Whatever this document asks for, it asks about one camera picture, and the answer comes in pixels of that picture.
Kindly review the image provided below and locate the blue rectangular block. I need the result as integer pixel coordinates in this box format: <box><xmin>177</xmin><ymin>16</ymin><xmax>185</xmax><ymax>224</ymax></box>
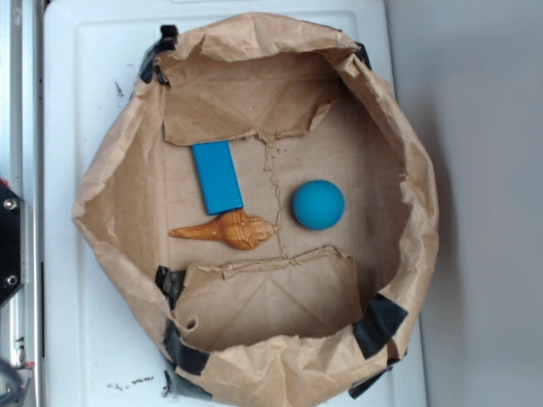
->
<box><xmin>192</xmin><ymin>141</ymin><xmax>244</xmax><ymax>215</ymax></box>

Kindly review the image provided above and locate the orange conch seashell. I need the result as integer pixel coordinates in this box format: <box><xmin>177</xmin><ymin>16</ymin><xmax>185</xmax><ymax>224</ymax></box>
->
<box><xmin>168</xmin><ymin>209</ymin><xmax>277</xmax><ymax>251</ymax></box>

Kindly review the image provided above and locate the blue ball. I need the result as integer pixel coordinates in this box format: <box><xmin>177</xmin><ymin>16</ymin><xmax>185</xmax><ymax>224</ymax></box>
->
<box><xmin>292</xmin><ymin>180</ymin><xmax>345</xmax><ymax>231</ymax></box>

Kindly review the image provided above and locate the brown paper bag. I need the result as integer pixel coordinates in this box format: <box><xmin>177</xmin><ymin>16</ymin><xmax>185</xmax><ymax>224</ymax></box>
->
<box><xmin>73</xmin><ymin>13</ymin><xmax>439</xmax><ymax>406</ymax></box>

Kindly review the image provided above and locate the white plastic tray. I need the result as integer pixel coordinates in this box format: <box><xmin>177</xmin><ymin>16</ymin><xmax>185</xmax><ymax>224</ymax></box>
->
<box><xmin>42</xmin><ymin>0</ymin><xmax>430</xmax><ymax>407</ymax></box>

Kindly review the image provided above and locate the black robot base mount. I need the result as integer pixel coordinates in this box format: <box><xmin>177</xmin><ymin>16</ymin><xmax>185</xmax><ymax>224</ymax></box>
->
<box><xmin>0</xmin><ymin>178</ymin><xmax>25</xmax><ymax>309</ymax></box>

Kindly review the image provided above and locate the aluminium frame rail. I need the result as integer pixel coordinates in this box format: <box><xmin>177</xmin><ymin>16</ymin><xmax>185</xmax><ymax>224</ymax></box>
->
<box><xmin>1</xmin><ymin>1</ymin><xmax>47</xmax><ymax>406</ymax></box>

